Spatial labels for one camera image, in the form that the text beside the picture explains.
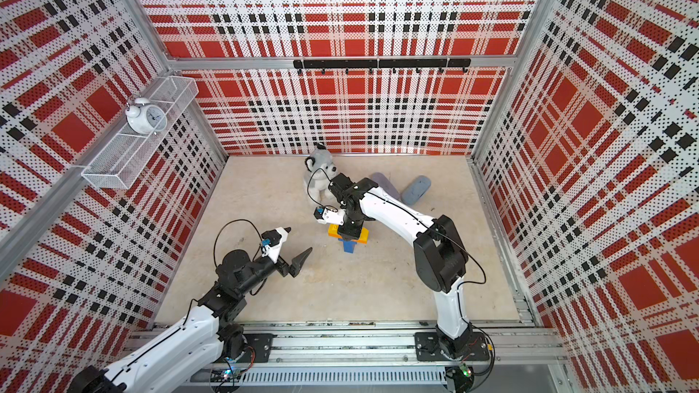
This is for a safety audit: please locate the yellow lego brick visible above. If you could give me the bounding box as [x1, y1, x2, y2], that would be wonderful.
[357, 229, 370, 244]
[328, 225, 341, 238]

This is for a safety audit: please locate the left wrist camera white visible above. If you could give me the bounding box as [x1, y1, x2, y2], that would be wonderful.
[260, 229, 287, 263]

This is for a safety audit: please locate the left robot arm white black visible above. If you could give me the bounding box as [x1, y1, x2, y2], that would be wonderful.
[67, 227, 312, 392]

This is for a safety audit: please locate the grey white husky plush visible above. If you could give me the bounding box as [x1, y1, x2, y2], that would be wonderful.
[304, 142, 338, 205]

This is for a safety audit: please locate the black hook rail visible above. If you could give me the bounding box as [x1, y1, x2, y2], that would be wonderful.
[292, 57, 473, 71]

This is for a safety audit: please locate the white alarm clock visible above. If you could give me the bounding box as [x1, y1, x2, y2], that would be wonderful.
[125, 98, 167, 136]

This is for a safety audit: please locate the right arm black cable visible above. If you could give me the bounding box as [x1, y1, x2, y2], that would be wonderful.
[306, 166, 335, 211]

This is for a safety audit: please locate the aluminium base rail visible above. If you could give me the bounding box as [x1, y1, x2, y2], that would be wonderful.
[125, 318, 569, 393]

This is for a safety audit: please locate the blue grey oval case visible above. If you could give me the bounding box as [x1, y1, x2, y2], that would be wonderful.
[400, 175, 431, 206]

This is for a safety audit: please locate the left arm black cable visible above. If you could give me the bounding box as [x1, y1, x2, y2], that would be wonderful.
[212, 218, 264, 269]

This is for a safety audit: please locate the long blue lego brick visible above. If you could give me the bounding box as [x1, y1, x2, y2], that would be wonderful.
[338, 238, 367, 245]

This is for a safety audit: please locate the blue square lego brick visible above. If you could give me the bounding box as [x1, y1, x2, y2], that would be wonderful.
[342, 240, 357, 254]

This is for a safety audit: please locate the purple grey oval case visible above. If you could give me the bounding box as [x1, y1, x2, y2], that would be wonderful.
[370, 172, 400, 200]

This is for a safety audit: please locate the white wire mesh shelf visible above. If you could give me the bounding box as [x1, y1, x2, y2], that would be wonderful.
[82, 75, 198, 189]

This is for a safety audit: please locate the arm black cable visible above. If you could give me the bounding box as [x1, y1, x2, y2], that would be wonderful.
[212, 218, 264, 269]
[306, 166, 335, 211]

